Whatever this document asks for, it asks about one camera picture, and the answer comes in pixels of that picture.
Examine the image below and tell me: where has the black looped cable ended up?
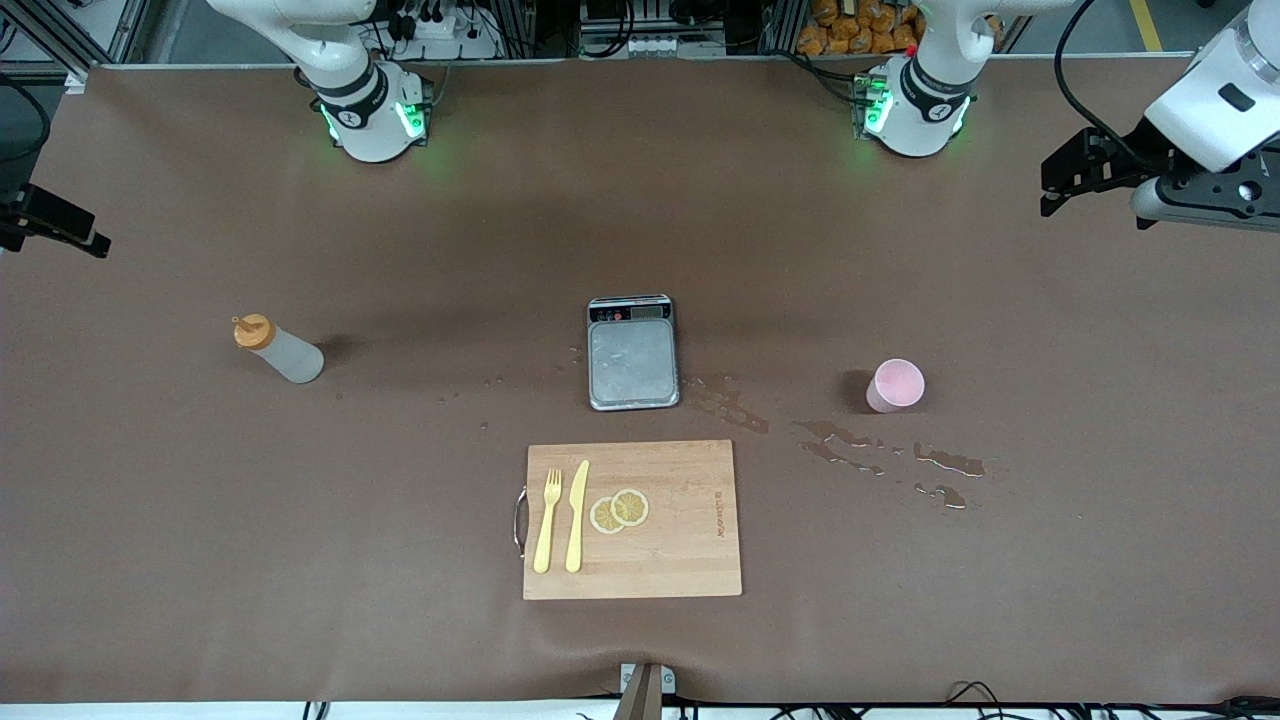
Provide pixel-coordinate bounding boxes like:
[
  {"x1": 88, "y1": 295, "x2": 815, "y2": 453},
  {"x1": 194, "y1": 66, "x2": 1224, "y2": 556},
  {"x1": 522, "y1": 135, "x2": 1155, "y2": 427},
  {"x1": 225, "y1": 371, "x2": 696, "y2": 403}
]
[{"x1": 943, "y1": 680, "x2": 1014, "y2": 720}]

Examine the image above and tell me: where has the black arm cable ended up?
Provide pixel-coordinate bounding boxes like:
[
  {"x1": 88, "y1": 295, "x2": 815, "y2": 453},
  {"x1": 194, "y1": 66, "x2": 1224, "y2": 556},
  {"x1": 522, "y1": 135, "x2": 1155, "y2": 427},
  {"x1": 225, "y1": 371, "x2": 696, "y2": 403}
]
[
  {"x1": 0, "y1": 75, "x2": 53, "y2": 196},
  {"x1": 1053, "y1": 0, "x2": 1151, "y2": 166}
]

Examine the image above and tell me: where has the translucent sauce bottle orange cap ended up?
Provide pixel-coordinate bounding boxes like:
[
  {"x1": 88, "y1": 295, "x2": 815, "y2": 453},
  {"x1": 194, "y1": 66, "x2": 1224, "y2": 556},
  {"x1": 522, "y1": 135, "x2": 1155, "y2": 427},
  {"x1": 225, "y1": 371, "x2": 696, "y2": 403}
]
[{"x1": 232, "y1": 313, "x2": 326, "y2": 385}]

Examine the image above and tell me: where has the aluminium frame rail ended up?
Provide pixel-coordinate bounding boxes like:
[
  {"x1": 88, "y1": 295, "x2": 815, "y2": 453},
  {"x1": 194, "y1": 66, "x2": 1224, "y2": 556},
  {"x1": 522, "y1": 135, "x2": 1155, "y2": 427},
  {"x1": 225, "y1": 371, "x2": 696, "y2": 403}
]
[{"x1": 0, "y1": 0, "x2": 151, "y2": 76}]

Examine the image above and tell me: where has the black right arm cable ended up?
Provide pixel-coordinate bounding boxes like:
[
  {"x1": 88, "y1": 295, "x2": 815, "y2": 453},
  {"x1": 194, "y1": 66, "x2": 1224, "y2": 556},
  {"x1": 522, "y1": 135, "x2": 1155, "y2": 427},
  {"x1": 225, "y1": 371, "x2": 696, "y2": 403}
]
[{"x1": 0, "y1": 75, "x2": 53, "y2": 196}]

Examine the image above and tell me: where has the pink plastic cup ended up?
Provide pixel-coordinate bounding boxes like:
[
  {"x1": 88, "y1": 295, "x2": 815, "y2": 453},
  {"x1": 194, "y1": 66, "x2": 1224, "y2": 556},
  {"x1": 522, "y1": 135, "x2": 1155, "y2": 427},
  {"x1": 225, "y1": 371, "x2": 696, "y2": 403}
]
[{"x1": 865, "y1": 358, "x2": 926, "y2": 414}]

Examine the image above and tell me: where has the yellow plastic knife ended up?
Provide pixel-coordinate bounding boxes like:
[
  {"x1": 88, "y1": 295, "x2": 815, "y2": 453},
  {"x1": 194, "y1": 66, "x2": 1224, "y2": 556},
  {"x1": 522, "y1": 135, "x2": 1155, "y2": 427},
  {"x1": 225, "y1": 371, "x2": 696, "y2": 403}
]
[{"x1": 565, "y1": 459, "x2": 591, "y2": 574}]

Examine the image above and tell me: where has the brown table cover mat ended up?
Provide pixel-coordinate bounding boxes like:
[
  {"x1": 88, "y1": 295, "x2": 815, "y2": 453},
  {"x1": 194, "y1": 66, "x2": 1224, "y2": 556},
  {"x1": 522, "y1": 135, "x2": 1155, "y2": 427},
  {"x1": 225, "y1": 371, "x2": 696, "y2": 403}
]
[{"x1": 0, "y1": 55, "x2": 1280, "y2": 706}]

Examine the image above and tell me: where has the pile of orange packets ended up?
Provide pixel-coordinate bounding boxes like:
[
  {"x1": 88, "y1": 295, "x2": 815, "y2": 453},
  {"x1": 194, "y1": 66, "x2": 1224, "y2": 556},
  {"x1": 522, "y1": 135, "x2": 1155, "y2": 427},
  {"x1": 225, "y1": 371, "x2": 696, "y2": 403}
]
[{"x1": 797, "y1": 0, "x2": 1006, "y2": 57}]

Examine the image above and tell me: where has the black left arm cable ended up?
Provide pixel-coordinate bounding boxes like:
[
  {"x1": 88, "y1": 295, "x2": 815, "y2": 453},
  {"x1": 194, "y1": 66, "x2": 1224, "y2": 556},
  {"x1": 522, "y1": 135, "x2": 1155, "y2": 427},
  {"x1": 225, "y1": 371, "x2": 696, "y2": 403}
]
[{"x1": 1053, "y1": 0, "x2": 1151, "y2": 166}]

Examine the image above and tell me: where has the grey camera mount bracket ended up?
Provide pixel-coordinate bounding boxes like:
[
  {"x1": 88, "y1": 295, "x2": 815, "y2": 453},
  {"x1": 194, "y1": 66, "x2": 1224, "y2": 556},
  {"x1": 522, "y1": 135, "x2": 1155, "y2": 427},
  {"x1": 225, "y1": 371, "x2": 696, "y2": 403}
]
[{"x1": 612, "y1": 662, "x2": 678, "y2": 720}]

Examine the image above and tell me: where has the wooden cutting board with handle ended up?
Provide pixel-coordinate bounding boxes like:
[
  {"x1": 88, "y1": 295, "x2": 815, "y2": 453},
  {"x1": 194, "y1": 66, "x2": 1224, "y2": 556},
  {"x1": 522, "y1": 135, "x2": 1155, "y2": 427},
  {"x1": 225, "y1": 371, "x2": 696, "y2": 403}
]
[{"x1": 514, "y1": 439, "x2": 744, "y2": 601}]

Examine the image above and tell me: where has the silver digital kitchen scale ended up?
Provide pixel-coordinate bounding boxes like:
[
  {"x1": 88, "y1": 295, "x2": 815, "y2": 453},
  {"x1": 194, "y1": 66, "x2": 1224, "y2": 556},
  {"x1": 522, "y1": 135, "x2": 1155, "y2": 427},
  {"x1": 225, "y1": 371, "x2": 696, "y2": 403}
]
[{"x1": 586, "y1": 294, "x2": 682, "y2": 412}]

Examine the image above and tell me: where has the yellow plastic fork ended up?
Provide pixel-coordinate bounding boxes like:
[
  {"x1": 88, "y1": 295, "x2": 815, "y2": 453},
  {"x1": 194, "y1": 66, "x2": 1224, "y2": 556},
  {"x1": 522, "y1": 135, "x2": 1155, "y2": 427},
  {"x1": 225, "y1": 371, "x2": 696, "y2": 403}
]
[{"x1": 533, "y1": 468, "x2": 563, "y2": 575}]

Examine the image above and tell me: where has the long white power strip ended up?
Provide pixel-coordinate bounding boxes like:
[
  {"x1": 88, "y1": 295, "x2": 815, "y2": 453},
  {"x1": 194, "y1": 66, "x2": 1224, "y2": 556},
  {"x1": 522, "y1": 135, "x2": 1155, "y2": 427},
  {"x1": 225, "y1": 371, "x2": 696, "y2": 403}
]
[{"x1": 580, "y1": 30, "x2": 727, "y2": 59}]

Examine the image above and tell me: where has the white power strip with plugs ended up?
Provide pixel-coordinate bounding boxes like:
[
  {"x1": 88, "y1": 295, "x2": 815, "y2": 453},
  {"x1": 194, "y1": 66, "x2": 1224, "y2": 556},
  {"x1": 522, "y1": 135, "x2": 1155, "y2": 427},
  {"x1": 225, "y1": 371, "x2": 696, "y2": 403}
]
[{"x1": 385, "y1": 0, "x2": 506, "y2": 61}]

